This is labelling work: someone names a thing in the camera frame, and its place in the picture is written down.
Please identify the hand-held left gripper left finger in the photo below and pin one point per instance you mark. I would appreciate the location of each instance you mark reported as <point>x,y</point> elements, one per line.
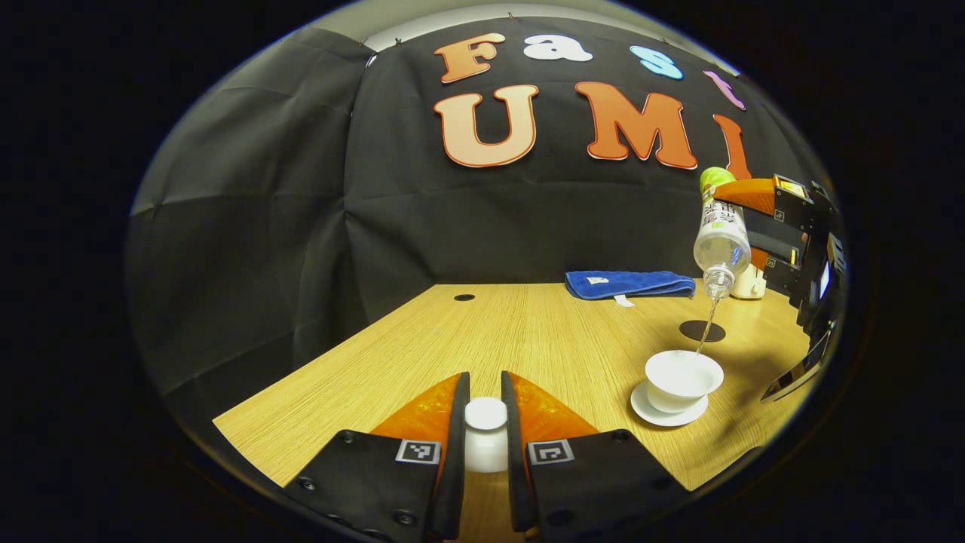
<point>454,460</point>

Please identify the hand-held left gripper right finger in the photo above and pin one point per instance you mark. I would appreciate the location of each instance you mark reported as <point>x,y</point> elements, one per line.
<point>515,460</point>

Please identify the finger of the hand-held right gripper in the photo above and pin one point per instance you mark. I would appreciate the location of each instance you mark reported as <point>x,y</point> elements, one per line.
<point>754,192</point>
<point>776,245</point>

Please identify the white teacup lid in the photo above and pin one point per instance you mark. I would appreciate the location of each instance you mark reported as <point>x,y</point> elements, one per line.
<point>486,430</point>

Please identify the water bottle with green label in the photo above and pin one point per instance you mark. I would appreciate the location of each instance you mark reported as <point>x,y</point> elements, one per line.
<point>721,241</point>

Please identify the dark round coaster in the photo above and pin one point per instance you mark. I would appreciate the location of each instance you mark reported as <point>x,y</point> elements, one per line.
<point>703,332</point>

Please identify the white teacup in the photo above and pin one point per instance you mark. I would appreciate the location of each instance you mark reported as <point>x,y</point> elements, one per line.
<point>682,377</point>

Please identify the white toaster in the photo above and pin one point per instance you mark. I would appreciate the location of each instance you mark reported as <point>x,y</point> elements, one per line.
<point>750,285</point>

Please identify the white saucer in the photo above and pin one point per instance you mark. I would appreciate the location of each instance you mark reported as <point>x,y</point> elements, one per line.
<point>663,417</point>

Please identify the blue towel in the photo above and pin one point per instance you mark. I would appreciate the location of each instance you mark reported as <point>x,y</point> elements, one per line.
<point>626,283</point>

